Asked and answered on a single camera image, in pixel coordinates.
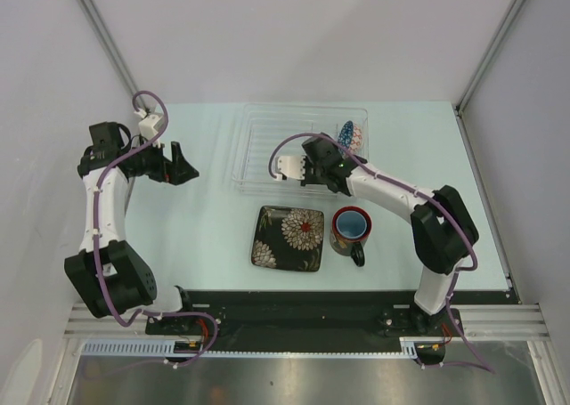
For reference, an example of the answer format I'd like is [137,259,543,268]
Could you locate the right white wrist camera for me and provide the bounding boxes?
[274,156,306,181]

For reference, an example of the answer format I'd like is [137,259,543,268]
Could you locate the dark green red-rimmed mug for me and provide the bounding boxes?
[330,206,372,268]

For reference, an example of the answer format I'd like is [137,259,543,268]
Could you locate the blue patterned bowl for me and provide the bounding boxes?
[337,120,363,155]

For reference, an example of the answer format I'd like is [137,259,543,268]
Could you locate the light blue inner cup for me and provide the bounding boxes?
[335,210,369,240]

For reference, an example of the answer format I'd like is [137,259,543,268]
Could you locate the white slotted cable duct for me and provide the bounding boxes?
[82,336,446,361]

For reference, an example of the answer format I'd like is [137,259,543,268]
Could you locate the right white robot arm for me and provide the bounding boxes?
[302,134,479,335]

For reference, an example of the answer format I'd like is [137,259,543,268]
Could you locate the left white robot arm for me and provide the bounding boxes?
[64,122,200,319]

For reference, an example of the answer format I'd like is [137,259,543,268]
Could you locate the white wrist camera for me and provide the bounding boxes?
[134,109,164,140]
[274,156,306,181]

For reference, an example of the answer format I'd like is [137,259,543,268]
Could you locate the black square floral plate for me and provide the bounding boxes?
[250,206,324,272]

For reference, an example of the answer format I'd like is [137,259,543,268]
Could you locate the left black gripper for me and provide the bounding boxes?
[129,134,199,186]

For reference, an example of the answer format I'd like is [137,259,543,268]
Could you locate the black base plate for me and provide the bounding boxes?
[144,290,520,352]

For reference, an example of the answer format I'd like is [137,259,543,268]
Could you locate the white wire dish rack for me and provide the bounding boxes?
[231,103,371,197]

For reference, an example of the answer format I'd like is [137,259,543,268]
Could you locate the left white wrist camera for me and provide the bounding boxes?
[134,109,164,140]

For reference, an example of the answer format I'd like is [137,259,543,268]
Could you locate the aluminium frame rail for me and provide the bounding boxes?
[455,304,550,342]

